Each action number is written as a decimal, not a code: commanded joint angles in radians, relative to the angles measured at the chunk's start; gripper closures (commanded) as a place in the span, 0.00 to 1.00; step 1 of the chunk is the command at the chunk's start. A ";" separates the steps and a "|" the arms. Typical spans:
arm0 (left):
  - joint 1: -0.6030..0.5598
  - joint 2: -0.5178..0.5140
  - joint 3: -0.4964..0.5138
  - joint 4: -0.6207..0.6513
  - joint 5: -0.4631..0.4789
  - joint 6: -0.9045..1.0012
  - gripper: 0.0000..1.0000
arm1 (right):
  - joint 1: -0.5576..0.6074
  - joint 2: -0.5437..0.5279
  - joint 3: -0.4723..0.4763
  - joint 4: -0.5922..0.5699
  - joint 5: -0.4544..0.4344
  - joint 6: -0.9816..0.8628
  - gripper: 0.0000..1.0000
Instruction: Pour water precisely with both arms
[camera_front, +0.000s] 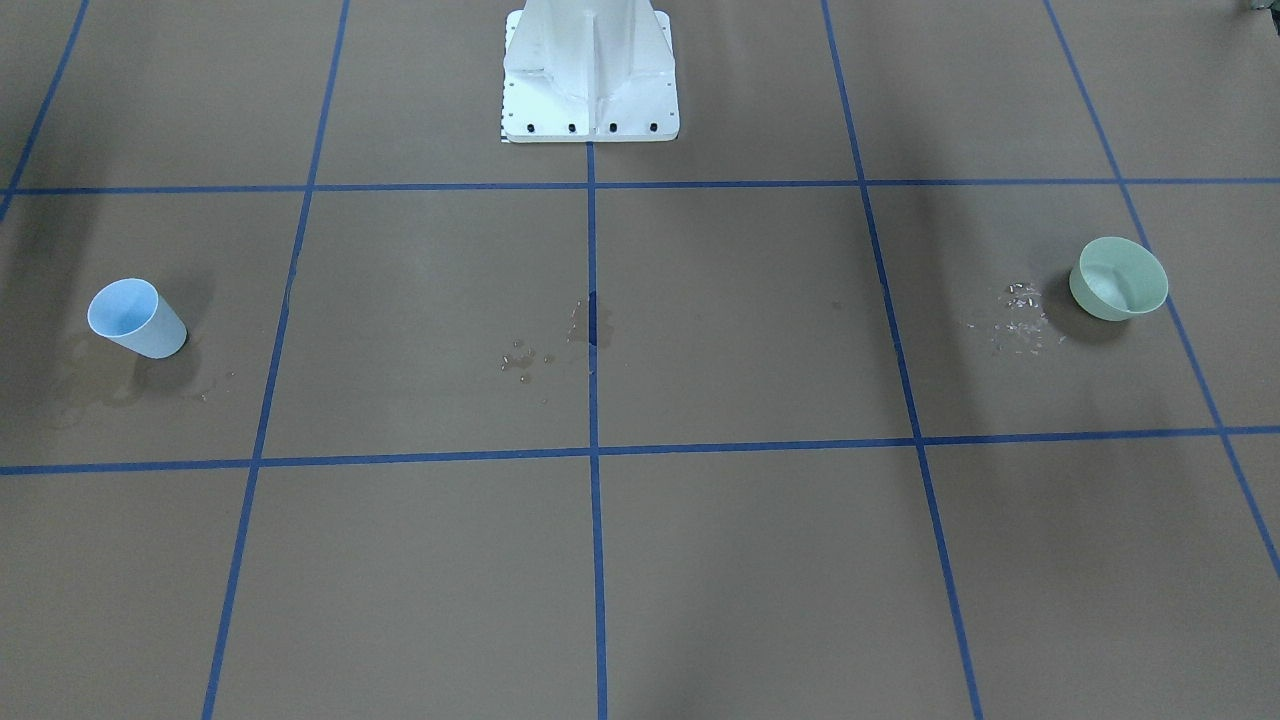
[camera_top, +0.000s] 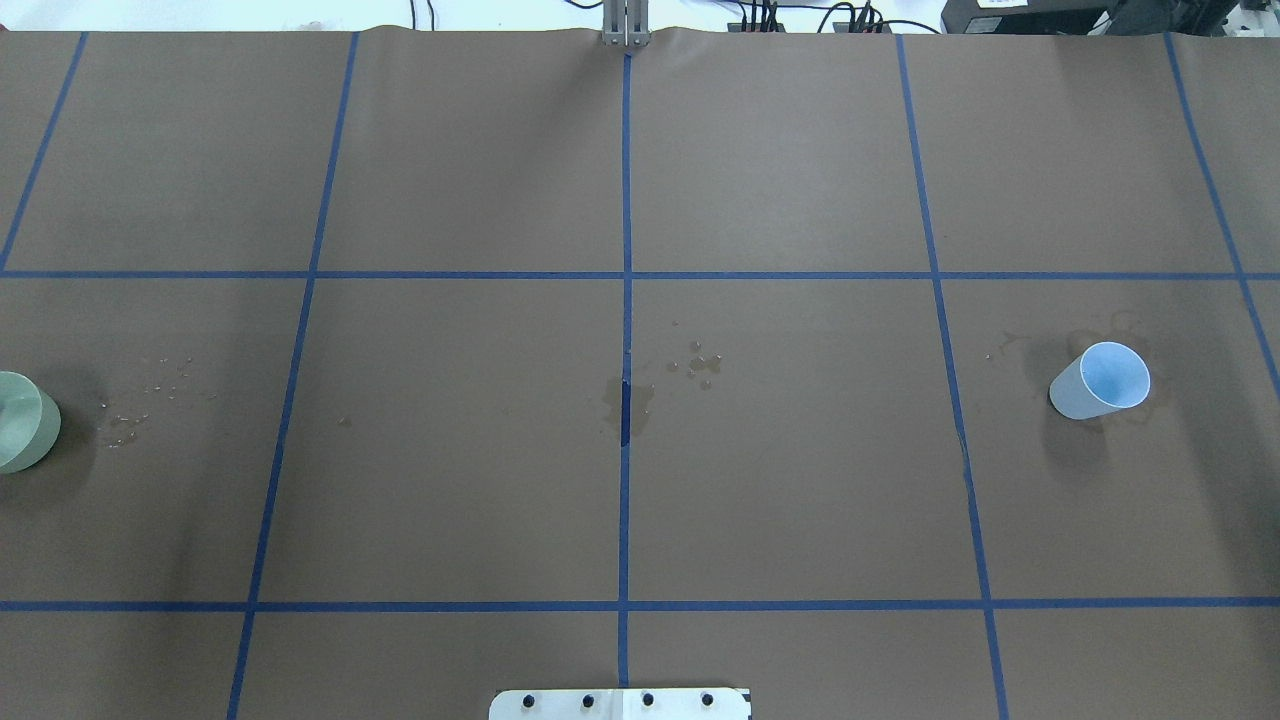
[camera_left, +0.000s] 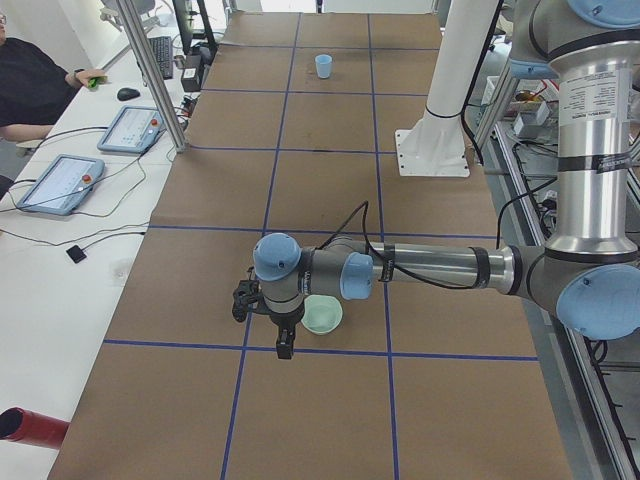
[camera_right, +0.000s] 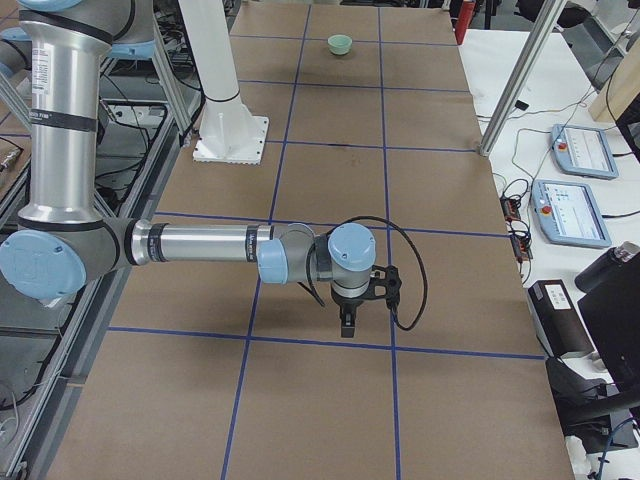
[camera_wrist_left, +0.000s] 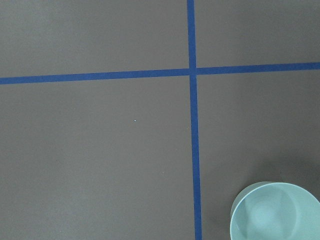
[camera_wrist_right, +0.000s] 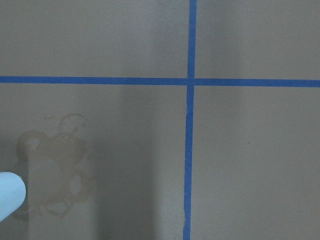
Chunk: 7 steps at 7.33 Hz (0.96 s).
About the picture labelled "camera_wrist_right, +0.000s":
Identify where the light blue plastic cup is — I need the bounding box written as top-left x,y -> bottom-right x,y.
0,172 -> 27,222

